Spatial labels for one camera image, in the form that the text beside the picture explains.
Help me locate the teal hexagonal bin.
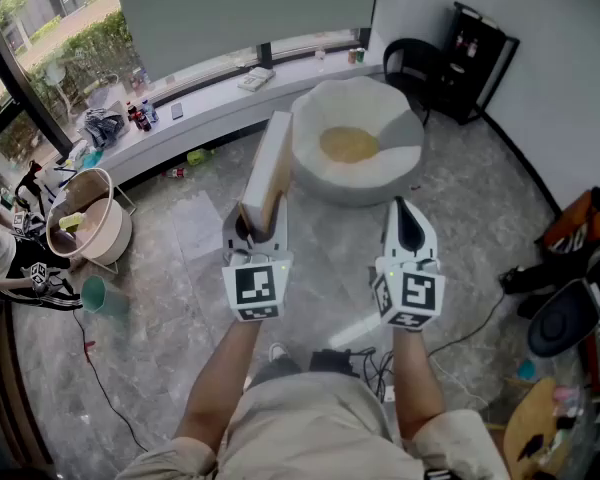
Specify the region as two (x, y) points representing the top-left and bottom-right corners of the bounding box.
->
(80, 274), (130, 318)

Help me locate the person's black white shoe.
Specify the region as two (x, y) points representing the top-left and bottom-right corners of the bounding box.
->
(252, 341), (302, 384)

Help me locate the orange black bag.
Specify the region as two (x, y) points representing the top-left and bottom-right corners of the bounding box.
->
(541, 186), (600, 255)

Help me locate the black round stool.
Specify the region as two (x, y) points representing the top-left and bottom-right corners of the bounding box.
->
(526, 277), (600, 360)

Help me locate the person's left forearm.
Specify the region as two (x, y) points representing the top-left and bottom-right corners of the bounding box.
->
(172, 316), (262, 450)

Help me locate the thin black cable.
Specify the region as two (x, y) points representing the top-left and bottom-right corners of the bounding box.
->
(426, 291), (507, 358)

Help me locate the white cable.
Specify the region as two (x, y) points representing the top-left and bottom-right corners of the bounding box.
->
(428, 356), (487, 410)

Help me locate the person's right forearm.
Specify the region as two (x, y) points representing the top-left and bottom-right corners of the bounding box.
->
(390, 325), (447, 442)

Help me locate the white bean bag chair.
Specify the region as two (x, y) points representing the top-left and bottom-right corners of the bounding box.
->
(290, 75), (426, 207)

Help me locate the person's beige shirt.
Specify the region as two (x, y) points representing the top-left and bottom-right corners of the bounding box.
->
(113, 371), (512, 480)

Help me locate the black chair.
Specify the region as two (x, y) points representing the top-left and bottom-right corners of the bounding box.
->
(382, 37), (444, 127)

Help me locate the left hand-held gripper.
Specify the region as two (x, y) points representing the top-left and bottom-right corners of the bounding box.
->
(221, 189), (294, 324)

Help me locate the black cabinet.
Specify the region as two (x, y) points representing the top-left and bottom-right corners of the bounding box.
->
(436, 1), (522, 127)

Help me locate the white window ledge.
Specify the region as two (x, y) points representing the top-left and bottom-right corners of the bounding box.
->
(54, 61), (387, 190)

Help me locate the long black floor cable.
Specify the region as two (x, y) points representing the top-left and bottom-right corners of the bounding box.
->
(71, 307), (150, 453)

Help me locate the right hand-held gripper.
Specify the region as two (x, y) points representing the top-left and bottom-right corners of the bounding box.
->
(371, 196), (447, 331)

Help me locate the round wooden table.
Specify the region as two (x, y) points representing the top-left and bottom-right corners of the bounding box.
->
(502, 376), (584, 480)

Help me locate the wide grey roller blind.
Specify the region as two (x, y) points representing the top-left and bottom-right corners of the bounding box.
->
(108, 0), (382, 85)

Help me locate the black window frame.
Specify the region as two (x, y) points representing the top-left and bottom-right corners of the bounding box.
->
(0, 0), (374, 157)

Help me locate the patterned cloth bag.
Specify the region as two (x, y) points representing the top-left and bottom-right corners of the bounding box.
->
(81, 107), (130, 150)

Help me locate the cream round tub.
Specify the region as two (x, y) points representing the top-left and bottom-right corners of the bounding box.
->
(45, 167), (134, 275)

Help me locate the black power box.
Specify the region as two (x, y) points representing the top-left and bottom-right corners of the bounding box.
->
(308, 348), (355, 380)

